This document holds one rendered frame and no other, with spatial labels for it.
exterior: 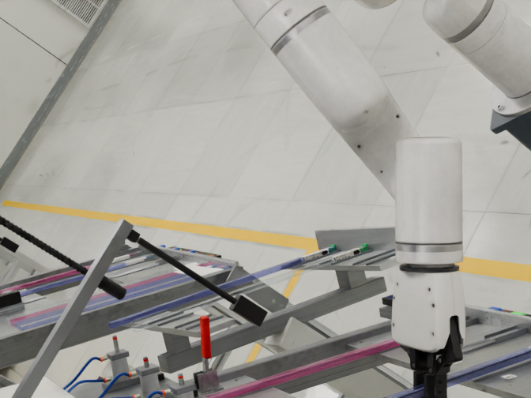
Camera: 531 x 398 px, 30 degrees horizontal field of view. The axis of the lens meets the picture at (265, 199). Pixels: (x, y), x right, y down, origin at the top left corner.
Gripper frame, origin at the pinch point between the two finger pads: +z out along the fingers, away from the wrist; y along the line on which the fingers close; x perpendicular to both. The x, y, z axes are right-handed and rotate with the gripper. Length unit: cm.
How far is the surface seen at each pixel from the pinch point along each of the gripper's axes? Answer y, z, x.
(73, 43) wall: -771, -139, 184
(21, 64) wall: -771, -118, 137
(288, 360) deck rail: -30.0, 1.3, -4.2
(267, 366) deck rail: -30.0, 1.8, -7.7
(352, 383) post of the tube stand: -56, 13, 24
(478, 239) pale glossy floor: -128, -5, 113
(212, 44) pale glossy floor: -457, -102, 178
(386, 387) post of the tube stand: -56, 15, 31
